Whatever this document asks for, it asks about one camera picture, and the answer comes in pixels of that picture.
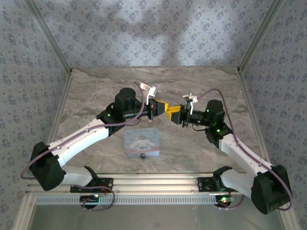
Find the aluminium table side rail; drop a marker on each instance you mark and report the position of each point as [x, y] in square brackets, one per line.
[61, 112]
[254, 115]

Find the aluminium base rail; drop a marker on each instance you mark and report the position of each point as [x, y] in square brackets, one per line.
[153, 183]

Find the controller board green light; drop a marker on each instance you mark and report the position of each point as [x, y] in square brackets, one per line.
[90, 198]
[224, 200]

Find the cartoon print tin box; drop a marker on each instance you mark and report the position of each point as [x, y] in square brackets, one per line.
[141, 142]

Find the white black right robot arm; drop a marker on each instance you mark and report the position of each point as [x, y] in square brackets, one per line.
[239, 153]

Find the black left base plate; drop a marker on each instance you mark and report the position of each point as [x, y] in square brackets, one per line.
[106, 183]

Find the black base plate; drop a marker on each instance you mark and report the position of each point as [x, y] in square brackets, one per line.
[204, 184]
[106, 183]

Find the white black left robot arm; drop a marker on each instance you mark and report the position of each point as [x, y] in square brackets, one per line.
[79, 139]

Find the right controller board green light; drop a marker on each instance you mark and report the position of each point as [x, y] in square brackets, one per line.
[224, 200]

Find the aluminium frame post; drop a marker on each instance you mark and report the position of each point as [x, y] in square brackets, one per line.
[260, 36]
[50, 39]

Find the left controller board green light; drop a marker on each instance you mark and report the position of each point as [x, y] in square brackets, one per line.
[90, 198]

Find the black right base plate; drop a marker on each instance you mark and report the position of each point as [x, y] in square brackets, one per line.
[204, 184]

